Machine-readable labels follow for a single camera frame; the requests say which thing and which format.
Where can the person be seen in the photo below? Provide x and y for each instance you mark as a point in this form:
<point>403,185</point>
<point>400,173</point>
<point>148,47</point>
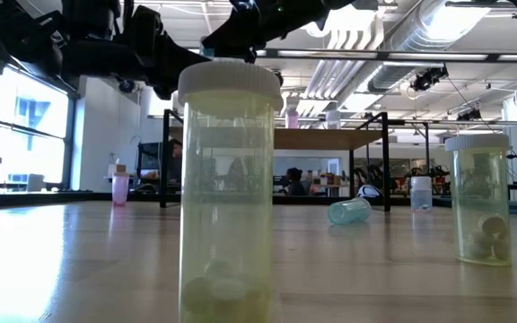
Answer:
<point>176,154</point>
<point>294,176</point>

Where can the small cardboard box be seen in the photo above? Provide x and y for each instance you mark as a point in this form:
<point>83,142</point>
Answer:
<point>117,168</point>

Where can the black metal rack frame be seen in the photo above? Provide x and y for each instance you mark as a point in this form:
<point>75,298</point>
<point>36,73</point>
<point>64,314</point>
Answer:
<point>427,148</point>

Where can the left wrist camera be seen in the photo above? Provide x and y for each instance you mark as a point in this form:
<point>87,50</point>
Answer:
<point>144,24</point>

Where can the white ceiling fixture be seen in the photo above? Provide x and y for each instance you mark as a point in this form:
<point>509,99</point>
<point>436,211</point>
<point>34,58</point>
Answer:
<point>344,22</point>

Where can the wooden shelf black frame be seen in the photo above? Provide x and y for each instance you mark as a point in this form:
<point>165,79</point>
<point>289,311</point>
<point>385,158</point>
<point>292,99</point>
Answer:
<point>321,139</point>

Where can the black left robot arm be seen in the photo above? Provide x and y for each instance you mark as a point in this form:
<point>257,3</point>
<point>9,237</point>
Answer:
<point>16,36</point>

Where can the black ceiling device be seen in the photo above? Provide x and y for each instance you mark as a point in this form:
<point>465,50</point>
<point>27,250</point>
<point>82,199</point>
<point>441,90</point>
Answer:
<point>469,114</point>

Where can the tall yellow medicine bottle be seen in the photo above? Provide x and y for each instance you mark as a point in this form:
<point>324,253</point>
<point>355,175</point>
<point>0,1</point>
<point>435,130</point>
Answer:
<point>227,179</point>

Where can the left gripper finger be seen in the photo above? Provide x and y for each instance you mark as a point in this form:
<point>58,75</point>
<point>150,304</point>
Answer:
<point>177,54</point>
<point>166,83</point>

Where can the black ceiling camera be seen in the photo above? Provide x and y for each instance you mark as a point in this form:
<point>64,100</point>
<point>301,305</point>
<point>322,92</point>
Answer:
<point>429,78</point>
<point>127,88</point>
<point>280,78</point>

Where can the black and white ball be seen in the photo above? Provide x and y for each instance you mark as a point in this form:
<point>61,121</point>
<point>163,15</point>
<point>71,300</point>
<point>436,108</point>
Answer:
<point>368,191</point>

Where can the black aluminium table frame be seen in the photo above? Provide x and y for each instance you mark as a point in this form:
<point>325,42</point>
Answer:
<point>38,198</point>

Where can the pink-base vial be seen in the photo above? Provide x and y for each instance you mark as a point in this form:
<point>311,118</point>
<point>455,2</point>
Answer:
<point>333,119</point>

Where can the black computer monitor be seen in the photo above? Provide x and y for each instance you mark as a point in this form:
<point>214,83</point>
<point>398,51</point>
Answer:
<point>148,159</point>

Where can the silver ventilation duct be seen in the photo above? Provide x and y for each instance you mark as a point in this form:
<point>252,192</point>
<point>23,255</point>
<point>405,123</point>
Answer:
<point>429,27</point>

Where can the large window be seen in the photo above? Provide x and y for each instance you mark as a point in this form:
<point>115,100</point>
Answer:
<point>29,134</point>

